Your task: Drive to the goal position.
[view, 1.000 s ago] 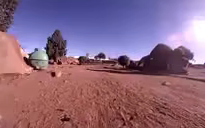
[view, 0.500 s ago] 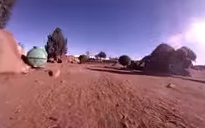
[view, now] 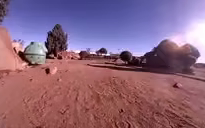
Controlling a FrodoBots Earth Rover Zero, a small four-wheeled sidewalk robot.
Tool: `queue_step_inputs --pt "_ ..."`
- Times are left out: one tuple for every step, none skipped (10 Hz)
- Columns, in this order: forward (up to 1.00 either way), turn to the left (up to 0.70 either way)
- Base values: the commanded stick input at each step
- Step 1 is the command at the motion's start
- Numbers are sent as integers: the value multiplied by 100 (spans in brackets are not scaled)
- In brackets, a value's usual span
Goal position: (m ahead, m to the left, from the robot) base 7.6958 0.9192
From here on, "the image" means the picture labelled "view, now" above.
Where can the distant dark tree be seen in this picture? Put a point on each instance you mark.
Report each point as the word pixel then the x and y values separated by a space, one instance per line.
pixel 102 51

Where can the small round dark bush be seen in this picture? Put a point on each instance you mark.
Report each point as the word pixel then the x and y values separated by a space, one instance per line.
pixel 125 56

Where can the red dirt ground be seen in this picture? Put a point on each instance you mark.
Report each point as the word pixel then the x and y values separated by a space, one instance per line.
pixel 100 96

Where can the tall dark conifer tree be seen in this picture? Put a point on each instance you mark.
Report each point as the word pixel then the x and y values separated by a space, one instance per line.
pixel 57 40

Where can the green round water tank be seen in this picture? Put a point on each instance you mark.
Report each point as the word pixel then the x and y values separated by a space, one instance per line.
pixel 35 53

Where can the large round dark bush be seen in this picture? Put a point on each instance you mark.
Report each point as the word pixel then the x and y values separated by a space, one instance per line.
pixel 171 55

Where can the small reddish stone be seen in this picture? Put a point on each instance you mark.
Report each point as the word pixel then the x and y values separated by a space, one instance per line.
pixel 177 85

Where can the red earth wall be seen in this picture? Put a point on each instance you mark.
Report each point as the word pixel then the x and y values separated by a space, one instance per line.
pixel 1 53

